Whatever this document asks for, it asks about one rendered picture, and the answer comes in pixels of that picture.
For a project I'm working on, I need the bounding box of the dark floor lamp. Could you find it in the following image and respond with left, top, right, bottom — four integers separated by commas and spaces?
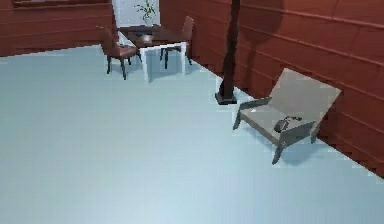
214, 0, 242, 106

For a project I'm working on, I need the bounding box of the dark table with white legs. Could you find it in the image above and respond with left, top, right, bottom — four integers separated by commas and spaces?
118, 25, 188, 84

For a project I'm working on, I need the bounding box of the brown dining chair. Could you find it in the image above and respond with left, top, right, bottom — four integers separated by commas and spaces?
96, 25, 142, 81
159, 15, 196, 70

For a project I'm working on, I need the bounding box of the green house plant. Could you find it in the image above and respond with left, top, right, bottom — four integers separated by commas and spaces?
134, 0, 157, 28

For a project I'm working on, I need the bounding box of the dark grey object on armchair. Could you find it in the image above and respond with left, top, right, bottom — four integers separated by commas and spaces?
273, 115, 304, 133

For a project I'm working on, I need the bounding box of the grey armchair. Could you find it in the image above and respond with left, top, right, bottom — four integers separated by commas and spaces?
232, 67, 342, 166

